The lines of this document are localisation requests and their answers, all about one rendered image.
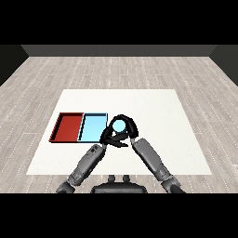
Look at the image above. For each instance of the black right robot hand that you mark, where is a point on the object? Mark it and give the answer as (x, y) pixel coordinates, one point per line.
(132, 126)

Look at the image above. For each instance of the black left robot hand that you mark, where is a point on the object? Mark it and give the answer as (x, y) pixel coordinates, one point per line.
(107, 134)

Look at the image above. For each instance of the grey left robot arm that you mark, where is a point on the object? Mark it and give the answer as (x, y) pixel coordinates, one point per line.
(87, 163)

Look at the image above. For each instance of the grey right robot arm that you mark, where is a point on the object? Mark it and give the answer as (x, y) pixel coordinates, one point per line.
(152, 161)

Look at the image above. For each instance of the small blue can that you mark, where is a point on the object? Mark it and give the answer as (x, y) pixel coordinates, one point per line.
(119, 126)

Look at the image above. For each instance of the light blue shallow open box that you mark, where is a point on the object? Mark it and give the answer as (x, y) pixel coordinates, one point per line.
(93, 127)

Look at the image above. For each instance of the red shallow open box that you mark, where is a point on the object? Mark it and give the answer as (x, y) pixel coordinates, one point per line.
(67, 127)

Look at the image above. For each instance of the dark grey robot body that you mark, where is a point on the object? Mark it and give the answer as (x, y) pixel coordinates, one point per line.
(119, 187)

